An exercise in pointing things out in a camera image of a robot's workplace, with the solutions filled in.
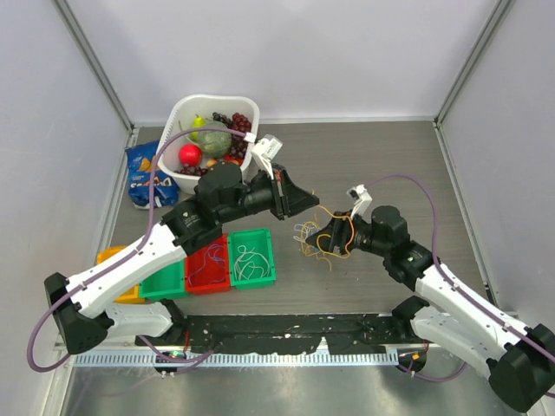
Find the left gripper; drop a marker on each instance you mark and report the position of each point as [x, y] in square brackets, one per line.
[288, 198]

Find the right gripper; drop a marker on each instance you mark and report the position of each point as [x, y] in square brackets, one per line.
[339, 229]

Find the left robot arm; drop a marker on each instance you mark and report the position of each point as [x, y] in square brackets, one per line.
[83, 304]

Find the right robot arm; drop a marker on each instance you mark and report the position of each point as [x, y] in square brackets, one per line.
[516, 359]

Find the right green bin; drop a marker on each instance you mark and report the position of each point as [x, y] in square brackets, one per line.
[251, 259]

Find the green bin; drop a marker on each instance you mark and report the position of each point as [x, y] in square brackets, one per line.
[168, 283]
[251, 259]

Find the red grape bunch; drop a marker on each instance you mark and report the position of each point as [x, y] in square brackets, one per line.
[239, 145]

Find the green melon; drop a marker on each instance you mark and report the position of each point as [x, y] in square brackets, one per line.
[214, 144]

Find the dark grape bunch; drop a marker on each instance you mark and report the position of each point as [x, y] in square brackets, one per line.
[222, 119]

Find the red apple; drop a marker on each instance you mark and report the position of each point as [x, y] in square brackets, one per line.
[190, 155]

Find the red bin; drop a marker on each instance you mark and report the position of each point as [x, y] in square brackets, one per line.
[208, 270]

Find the green pear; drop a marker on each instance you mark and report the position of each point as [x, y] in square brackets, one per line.
[198, 122]

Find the white plastic basket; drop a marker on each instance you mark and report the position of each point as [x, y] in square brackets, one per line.
[181, 118]

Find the left green bin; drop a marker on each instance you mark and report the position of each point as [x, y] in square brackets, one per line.
[168, 283]

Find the blue chips bag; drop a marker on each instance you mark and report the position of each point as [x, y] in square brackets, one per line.
[139, 160]

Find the yellow bin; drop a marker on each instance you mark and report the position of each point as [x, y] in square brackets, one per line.
[132, 295]

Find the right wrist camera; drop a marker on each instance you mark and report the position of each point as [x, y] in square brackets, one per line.
[361, 200]

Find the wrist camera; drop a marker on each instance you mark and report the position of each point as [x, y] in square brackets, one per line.
[361, 200]
[263, 151]

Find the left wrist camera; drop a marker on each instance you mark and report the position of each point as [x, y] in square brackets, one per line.
[263, 151]

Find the slotted cable duct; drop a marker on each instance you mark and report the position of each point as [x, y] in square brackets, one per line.
[320, 358]

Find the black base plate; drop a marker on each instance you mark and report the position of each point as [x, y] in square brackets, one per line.
[290, 334]

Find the right aluminium frame post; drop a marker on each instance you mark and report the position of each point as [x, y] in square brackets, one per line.
[487, 33]

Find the aluminium frame post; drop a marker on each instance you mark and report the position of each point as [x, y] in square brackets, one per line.
[85, 47]
[487, 33]

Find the left aluminium frame post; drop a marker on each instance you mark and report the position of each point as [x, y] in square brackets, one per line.
[85, 47]

